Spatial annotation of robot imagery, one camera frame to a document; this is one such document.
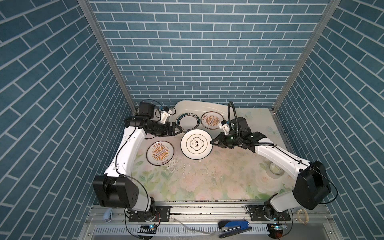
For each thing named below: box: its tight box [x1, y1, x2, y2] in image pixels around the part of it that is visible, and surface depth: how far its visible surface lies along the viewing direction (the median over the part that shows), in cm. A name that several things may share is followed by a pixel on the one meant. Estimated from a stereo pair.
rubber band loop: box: [298, 208, 309, 225], surface depth 74 cm
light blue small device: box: [103, 207, 113, 223], surface depth 73 cm
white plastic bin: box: [168, 100, 230, 136], surface depth 115 cm
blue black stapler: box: [218, 219, 253, 238], surface depth 71 cm
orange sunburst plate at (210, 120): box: [200, 111, 224, 130], surface depth 117 cm
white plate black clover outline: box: [180, 129, 213, 160], surface depth 82 cm
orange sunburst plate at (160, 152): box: [146, 140, 175, 166], surface depth 98 cm
